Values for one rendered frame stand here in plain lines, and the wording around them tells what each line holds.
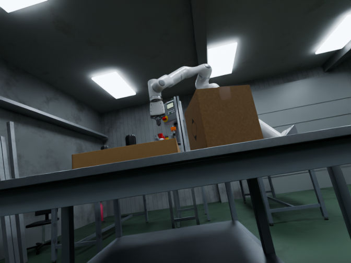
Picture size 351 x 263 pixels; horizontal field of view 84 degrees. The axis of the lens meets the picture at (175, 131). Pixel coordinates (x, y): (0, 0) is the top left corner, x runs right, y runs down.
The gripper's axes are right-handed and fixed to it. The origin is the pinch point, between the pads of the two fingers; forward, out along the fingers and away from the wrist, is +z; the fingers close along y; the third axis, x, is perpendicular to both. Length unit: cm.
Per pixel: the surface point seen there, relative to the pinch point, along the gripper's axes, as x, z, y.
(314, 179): -149, 66, -177
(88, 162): 81, 32, 9
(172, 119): -39.4, -13.5, -7.7
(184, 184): 80, 40, -13
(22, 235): -150, 82, 224
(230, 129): 51, 23, -34
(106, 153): 81, 30, 4
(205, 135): 52, 24, -23
